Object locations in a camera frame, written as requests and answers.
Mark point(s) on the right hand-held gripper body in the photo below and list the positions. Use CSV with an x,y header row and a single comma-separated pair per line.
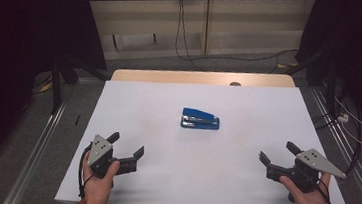
x,y
310,161

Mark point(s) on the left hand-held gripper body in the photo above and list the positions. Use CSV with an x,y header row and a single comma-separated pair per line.
x,y
100,149

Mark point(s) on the blue stapler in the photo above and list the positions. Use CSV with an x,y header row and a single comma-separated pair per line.
x,y
200,120

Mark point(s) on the person's left hand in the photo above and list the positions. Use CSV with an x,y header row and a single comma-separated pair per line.
x,y
98,191

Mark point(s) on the white power adapter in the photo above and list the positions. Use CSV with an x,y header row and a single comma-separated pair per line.
x,y
343,118

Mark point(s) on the white table mat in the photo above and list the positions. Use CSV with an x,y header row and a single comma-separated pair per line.
x,y
196,167

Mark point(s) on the black stand legs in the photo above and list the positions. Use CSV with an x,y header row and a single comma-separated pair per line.
x,y
57,86

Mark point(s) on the yellow floor tape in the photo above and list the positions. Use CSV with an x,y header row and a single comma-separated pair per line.
x,y
46,86
286,65

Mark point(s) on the dark round table grommet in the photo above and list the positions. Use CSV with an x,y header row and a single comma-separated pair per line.
x,y
235,84

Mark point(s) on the large black curtain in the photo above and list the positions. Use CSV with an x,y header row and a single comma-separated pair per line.
x,y
25,33

